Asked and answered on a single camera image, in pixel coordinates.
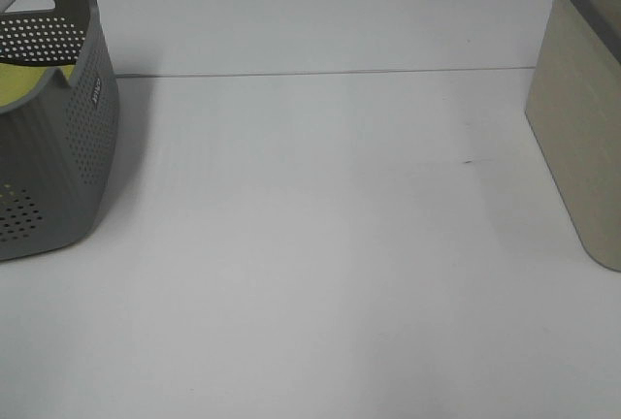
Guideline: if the yellow-green cloth in basket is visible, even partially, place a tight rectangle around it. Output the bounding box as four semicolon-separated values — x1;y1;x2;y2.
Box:
1;63;75;115

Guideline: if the grey perforated plastic basket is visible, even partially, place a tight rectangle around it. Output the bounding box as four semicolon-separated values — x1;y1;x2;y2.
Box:
1;0;119;261

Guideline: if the beige plastic laundry basket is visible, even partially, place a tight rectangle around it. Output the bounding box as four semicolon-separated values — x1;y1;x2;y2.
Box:
525;0;620;271

